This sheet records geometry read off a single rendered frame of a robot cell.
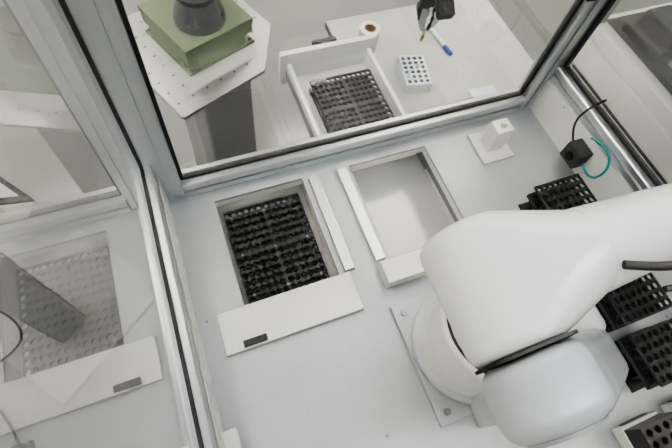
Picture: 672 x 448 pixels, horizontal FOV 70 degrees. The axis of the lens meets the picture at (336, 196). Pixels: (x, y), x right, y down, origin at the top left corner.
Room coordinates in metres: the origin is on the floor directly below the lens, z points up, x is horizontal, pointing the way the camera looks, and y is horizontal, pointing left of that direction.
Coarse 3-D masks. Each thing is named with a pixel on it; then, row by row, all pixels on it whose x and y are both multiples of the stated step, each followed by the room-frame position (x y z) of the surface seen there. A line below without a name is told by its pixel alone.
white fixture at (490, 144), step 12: (504, 120) 0.76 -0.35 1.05; (480, 132) 0.79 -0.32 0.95; (492, 132) 0.74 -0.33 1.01; (504, 132) 0.74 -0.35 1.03; (480, 144) 0.75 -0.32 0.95; (492, 144) 0.73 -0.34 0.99; (504, 144) 0.75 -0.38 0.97; (480, 156) 0.71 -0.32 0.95; (492, 156) 0.72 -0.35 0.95; (504, 156) 0.73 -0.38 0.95
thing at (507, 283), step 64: (640, 192) 0.29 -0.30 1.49; (448, 256) 0.19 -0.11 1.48; (512, 256) 0.19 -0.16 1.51; (576, 256) 0.20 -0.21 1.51; (640, 256) 0.21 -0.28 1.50; (448, 320) 0.14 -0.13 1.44; (512, 320) 0.13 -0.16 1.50; (576, 320) 0.15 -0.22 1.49; (448, 384) 0.17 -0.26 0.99; (512, 384) 0.09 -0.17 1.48; (576, 384) 0.09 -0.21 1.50
